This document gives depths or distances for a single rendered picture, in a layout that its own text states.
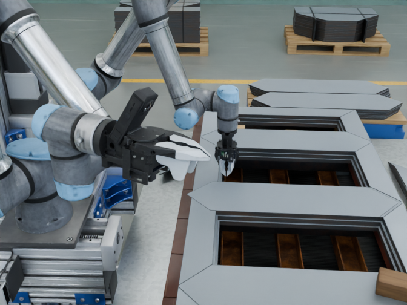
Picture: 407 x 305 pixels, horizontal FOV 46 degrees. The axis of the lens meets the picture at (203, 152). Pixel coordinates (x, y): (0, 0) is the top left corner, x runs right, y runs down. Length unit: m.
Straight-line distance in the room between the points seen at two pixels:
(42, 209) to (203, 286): 0.48
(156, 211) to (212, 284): 0.65
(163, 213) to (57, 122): 1.09
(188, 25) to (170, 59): 4.32
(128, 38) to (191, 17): 4.14
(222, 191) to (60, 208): 0.64
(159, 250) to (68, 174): 0.87
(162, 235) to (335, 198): 0.65
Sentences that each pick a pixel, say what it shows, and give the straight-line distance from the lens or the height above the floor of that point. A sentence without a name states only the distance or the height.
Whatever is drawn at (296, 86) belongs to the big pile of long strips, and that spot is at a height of 0.85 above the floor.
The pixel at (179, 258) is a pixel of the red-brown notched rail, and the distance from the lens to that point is 1.52.
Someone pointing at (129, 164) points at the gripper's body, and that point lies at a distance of 0.83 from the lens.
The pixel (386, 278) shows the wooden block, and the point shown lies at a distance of 1.41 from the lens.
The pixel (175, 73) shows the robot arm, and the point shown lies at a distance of 1.52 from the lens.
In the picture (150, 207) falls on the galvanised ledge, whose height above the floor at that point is 0.68.
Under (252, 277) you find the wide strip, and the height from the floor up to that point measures 0.87.
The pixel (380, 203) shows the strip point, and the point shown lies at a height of 0.87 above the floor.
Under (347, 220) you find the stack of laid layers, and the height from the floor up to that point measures 0.85.
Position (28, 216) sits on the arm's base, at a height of 1.09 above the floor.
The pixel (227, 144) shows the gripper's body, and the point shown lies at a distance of 1.72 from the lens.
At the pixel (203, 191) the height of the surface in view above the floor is 0.87.
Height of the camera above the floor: 1.85
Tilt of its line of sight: 30 degrees down
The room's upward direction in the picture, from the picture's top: straight up
